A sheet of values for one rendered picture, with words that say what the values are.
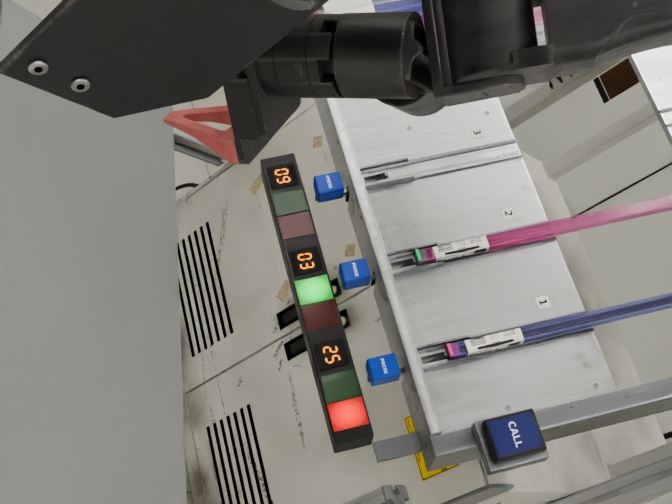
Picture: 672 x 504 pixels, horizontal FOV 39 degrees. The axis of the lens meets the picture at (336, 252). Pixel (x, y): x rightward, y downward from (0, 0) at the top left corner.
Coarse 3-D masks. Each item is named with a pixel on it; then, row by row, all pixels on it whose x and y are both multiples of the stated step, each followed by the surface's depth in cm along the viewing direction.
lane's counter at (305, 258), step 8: (312, 248) 102; (296, 256) 102; (304, 256) 102; (312, 256) 102; (296, 264) 101; (304, 264) 101; (312, 264) 101; (320, 264) 101; (296, 272) 101; (304, 272) 101; (312, 272) 101
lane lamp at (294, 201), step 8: (288, 192) 105; (296, 192) 105; (280, 200) 105; (288, 200) 105; (296, 200) 105; (304, 200) 105; (280, 208) 104; (288, 208) 104; (296, 208) 104; (304, 208) 104
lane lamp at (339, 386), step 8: (328, 376) 96; (336, 376) 96; (344, 376) 96; (352, 376) 96; (328, 384) 95; (336, 384) 95; (344, 384) 95; (352, 384) 95; (328, 392) 95; (336, 392) 95; (344, 392) 95; (352, 392) 95; (328, 400) 95; (336, 400) 95
